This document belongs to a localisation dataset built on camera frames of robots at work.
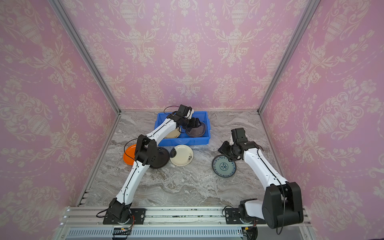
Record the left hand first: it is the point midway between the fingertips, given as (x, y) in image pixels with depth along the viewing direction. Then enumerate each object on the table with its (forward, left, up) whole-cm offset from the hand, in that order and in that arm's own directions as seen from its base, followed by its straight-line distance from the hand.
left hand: (197, 124), depth 105 cm
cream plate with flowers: (-23, +8, -5) cm, 25 cm away
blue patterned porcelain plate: (-29, -15, -5) cm, 33 cm away
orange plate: (-19, +43, -5) cm, 48 cm away
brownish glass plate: (-3, 0, -4) cm, 5 cm away
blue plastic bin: (-10, +9, -3) cm, 14 cm away
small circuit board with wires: (-61, +37, -10) cm, 72 cm away
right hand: (-24, -14, +6) cm, 28 cm away
